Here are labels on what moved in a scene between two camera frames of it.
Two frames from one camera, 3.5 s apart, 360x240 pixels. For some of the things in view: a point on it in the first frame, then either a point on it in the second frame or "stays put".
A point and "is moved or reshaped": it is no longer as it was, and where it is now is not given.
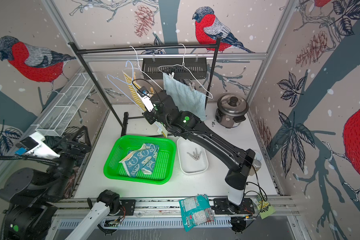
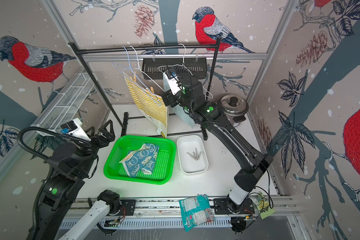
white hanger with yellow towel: [133, 83] is moved or reshaped
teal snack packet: [196, 210] stays put
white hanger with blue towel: [183, 64] stays put
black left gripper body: [79, 153] -> [96, 143]
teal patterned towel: [144, 159] stays put
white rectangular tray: [188, 165] stays put
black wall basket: [185, 68] stays put
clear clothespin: [193, 156] stays put
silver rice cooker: [232, 109] stays put
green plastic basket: [163, 169] stays put
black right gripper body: [155, 114] -> [180, 98]
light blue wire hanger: [126, 83] -> [132, 70]
